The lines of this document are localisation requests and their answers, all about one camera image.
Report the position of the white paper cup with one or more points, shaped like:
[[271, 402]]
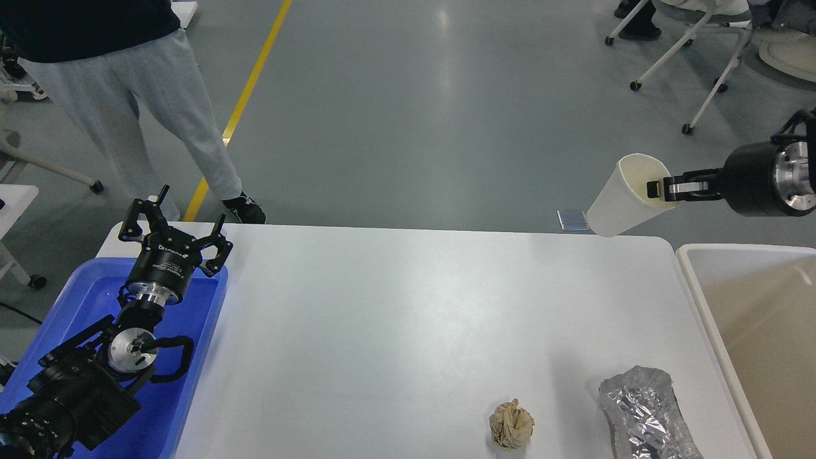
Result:
[[623, 202]]

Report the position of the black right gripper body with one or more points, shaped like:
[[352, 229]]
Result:
[[768, 180]]

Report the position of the white wheeled office chair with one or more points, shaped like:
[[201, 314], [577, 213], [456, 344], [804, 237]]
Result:
[[704, 17]]

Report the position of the person in grey trousers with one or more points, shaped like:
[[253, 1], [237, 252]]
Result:
[[101, 61]]

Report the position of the white floor board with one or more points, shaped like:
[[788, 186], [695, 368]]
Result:
[[185, 11]]

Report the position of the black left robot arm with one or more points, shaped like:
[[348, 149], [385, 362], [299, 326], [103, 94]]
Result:
[[85, 390]]

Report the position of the crumpled brown paper ball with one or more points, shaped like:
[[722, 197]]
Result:
[[511, 426]]

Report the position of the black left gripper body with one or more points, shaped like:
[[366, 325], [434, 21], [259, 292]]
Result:
[[168, 262]]

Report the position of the white chair at left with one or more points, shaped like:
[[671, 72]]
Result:
[[15, 158]]

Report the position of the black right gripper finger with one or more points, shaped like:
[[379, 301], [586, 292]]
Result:
[[670, 192], [701, 175]]

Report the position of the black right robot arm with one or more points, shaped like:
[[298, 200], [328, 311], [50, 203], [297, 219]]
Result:
[[799, 128]]

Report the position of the crumpled silver foil bag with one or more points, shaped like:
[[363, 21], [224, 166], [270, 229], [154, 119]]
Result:
[[644, 416]]

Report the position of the left metal floor plate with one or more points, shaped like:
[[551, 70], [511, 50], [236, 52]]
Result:
[[572, 221]]

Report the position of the white side table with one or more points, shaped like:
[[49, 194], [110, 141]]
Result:
[[15, 200]]

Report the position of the beige plastic bin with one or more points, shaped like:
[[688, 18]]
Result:
[[757, 303]]

